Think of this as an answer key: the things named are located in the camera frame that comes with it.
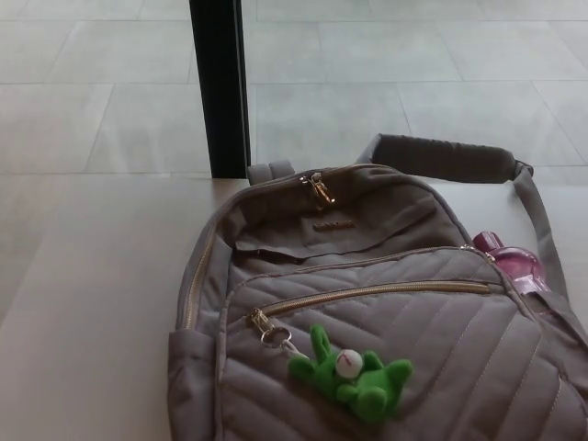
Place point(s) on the grey quilted backpack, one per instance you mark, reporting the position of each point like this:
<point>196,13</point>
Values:
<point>381,321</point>

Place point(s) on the purple plastic water bottle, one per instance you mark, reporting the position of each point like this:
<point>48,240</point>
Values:
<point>514,262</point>

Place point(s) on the black vertical post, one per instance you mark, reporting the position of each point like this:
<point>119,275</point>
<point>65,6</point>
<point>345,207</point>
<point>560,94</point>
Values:
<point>220,87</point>

